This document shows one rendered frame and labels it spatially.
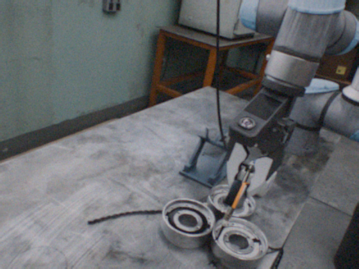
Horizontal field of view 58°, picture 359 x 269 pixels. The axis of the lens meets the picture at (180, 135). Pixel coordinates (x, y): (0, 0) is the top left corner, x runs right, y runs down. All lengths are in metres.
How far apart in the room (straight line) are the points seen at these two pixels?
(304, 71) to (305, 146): 0.60
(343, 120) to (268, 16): 0.46
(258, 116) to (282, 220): 0.35
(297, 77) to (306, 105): 0.53
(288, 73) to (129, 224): 0.41
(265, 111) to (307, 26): 0.13
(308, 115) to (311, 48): 0.55
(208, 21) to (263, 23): 2.25
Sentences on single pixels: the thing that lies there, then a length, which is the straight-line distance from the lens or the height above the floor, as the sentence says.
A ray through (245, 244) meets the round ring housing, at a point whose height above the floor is 0.81.
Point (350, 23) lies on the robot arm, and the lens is 0.62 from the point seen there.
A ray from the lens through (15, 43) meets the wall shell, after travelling 2.14.
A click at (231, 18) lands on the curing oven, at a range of 2.82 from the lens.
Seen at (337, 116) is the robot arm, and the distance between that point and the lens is 1.03.
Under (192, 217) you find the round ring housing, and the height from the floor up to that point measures 0.82.
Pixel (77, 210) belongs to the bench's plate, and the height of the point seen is 0.80.
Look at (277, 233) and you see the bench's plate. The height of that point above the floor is 0.80.
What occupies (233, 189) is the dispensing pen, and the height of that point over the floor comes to 0.94.
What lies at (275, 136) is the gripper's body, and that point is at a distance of 0.55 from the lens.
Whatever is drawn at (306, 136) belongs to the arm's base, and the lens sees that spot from 1.09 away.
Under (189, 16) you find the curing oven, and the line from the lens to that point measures 3.01.
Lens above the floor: 1.26
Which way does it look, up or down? 27 degrees down
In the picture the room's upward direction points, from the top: 11 degrees clockwise
